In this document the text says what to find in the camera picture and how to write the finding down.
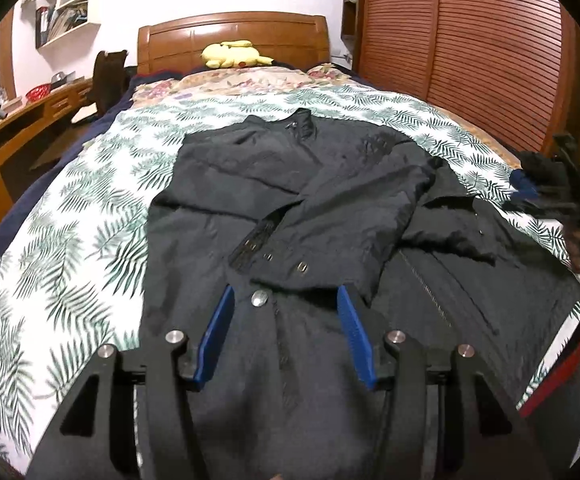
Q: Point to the red basket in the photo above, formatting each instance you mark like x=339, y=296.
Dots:
x=38, y=93

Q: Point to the brown louvered wardrobe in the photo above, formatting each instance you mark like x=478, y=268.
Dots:
x=509, y=67

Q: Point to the black jacket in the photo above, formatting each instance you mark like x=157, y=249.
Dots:
x=285, y=213

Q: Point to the white wall shelf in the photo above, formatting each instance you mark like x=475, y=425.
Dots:
x=56, y=19

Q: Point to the floral quilt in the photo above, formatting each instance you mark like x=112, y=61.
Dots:
x=238, y=82

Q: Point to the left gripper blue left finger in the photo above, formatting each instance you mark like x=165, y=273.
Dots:
x=213, y=338

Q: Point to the dark wooden chair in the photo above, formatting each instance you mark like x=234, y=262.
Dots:
x=108, y=80

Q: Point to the palm leaf print bedsheet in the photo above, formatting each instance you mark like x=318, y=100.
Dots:
x=72, y=278

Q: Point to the navy blue bed cover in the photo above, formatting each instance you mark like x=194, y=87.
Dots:
x=15, y=217

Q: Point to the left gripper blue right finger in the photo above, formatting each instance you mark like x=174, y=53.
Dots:
x=356, y=323

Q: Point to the yellow Pikachu plush toy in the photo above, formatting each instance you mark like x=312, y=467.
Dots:
x=233, y=54

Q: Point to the long wooden desk cabinet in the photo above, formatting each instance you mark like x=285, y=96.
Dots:
x=23, y=125

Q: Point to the wooden bed headboard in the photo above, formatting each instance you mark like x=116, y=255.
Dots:
x=299, y=40

